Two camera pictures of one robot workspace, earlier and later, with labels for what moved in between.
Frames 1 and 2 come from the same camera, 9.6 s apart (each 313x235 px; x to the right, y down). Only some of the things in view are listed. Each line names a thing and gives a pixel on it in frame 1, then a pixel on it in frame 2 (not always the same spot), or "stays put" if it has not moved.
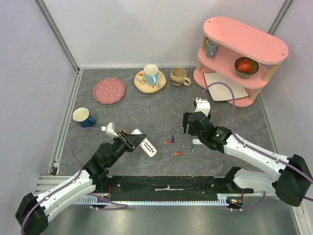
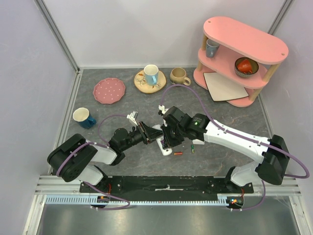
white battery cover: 197,141 stays put
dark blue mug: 82,115 stays put
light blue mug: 151,74 stays put
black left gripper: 131,141 → 148,133
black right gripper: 190,124 → 167,136
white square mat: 220,91 stays put
